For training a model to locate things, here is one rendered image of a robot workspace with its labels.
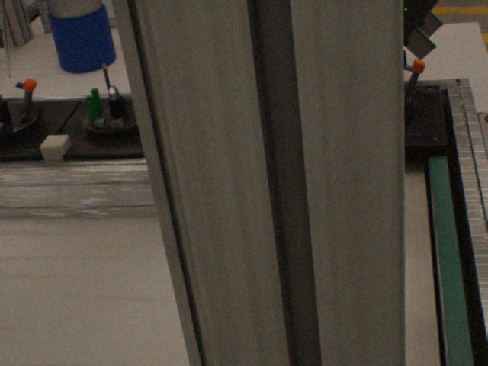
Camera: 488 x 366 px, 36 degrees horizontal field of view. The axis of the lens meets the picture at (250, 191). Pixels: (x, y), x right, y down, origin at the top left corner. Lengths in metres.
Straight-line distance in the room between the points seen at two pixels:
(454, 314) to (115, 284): 0.55
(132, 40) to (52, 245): 0.88
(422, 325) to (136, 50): 0.61
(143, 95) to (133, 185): 0.81
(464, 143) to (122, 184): 0.61
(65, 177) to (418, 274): 0.67
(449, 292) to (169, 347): 0.40
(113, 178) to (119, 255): 0.15
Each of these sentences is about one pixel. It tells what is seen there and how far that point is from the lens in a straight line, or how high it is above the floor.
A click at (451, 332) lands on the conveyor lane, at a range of 0.98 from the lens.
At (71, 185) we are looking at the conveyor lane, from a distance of 1.43.
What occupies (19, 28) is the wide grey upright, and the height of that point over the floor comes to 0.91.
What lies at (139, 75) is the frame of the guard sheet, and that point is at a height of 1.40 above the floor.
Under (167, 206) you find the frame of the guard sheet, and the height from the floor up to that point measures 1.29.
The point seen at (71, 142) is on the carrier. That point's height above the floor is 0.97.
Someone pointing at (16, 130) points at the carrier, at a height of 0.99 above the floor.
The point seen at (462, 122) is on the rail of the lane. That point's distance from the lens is 1.42.
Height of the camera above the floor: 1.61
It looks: 32 degrees down
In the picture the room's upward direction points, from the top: 8 degrees counter-clockwise
